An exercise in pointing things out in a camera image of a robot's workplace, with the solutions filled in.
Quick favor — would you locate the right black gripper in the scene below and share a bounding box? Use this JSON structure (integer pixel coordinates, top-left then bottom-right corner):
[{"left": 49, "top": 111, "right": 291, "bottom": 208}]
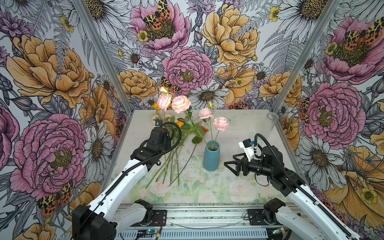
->
[{"left": 224, "top": 153, "right": 273, "bottom": 177}]

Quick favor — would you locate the orange poppy flower stem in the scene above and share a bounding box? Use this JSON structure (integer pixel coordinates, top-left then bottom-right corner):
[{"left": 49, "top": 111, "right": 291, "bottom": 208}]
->
[{"left": 146, "top": 103, "right": 192, "bottom": 194}]

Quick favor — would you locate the teal ceramic vase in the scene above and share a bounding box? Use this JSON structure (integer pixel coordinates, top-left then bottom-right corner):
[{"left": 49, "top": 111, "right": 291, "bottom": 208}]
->
[{"left": 203, "top": 141, "right": 220, "bottom": 172}]

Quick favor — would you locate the pink rose flower stem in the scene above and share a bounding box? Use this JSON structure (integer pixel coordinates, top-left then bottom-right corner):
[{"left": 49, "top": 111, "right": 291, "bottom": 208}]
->
[{"left": 198, "top": 101, "right": 230, "bottom": 151}]

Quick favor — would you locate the large pink peony stem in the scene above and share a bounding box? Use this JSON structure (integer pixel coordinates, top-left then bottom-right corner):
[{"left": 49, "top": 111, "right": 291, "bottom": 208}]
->
[{"left": 155, "top": 87, "right": 206, "bottom": 172}]

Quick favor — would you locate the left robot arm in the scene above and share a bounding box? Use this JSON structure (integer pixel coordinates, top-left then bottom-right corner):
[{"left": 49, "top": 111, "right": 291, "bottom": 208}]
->
[{"left": 72, "top": 124, "right": 181, "bottom": 240}]

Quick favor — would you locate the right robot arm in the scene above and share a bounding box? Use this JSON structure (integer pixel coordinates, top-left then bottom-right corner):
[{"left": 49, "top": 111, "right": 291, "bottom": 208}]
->
[{"left": 224, "top": 146, "right": 362, "bottom": 240}]

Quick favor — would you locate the clear glass cylinder vase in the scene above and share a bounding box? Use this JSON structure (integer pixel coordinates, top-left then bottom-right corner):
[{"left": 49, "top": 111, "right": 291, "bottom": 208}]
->
[{"left": 258, "top": 112, "right": 279, "bottom": 140}]

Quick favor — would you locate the green circuit board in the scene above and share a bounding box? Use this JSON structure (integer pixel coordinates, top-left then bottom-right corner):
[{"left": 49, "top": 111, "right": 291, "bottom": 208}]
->
[{"left": 136, "top": 229, "right": 159, "bottom": 239}]

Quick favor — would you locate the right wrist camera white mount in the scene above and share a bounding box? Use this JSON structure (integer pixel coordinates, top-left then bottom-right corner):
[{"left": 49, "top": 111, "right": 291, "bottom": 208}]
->
[{"left": 239, "top": 139, "right": 256, "bottom": 162}]

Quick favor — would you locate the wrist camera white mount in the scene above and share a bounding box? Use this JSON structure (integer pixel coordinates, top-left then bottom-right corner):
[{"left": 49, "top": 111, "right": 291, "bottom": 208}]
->
[
  {"left": 239, "top": 139, "right": 256, "bottom": 162},
  {"left": 155, "top": 119, "right": 163, "bottom": 127}
]

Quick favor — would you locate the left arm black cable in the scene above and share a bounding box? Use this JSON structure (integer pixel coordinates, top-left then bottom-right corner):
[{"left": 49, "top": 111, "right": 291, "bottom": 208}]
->
[{"left": 74, "top": 121, "right": 182, "bottom": 229}]

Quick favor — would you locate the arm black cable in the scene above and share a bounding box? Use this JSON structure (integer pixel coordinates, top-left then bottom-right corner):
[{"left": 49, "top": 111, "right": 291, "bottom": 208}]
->
[
  {"left": 254, "top": 133, "right": 361, "bottom": 240},
  {"left": 74, "top": 121, "right": 182, "bottom": 229}
]

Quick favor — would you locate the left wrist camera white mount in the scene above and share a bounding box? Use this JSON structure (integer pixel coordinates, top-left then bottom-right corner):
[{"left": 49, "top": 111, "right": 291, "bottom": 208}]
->
[{"left": 155, "top": 119, "right": 163, "bottom": 127}]

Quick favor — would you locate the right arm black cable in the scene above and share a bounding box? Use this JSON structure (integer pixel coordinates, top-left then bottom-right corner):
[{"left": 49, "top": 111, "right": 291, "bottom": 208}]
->
[{"left": 254, "top": 133, "right": 361, "bottom": 240}]

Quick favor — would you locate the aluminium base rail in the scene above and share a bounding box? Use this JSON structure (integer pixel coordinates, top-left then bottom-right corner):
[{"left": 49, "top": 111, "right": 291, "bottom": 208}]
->
[{"left": 113, "top": 205, "right": 301, "bottom": 240}]

